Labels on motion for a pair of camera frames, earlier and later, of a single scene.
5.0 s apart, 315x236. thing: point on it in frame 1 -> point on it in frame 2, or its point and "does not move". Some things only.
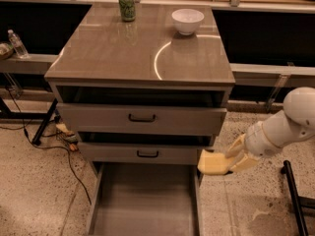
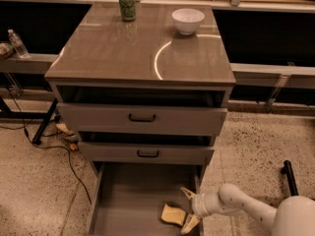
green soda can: (127, 4) does not move
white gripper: (257, 142) -> (198, 205)
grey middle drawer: (143, 151) does not move
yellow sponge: (213, 163) -> (173, 215)
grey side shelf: (35, 64) does not move
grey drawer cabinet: (143, 84) does not move
